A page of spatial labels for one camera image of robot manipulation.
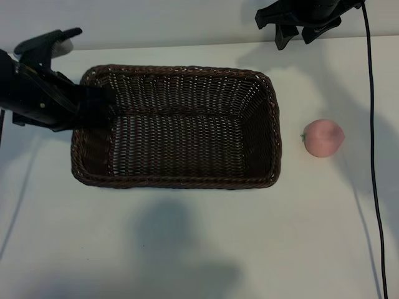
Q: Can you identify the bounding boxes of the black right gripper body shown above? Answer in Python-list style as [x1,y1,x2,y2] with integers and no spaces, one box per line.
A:
[254,0,366,31]

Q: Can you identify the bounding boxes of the dark brown wicker basket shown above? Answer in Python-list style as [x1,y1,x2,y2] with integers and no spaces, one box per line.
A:
[70,64,283,190]

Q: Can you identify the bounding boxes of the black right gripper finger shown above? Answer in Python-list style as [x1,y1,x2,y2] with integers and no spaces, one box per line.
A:
[301,16,342,45]
[275,24,300,51]

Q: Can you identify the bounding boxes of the black cable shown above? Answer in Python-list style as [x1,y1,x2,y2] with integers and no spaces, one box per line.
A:
[361,0,390,299]

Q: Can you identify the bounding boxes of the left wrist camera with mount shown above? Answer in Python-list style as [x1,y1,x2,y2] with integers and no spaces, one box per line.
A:
[14,27,84,60]

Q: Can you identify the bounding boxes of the pink peach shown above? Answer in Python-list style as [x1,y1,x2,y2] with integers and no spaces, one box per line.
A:
[300,118,345,158]

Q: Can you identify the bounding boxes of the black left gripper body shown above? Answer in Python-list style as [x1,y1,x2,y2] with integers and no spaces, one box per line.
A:
[0,49,78,133]

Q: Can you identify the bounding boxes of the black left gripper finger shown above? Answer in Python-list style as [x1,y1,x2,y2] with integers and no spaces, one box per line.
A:
[74,107,112,130]
[76,85,117,110]

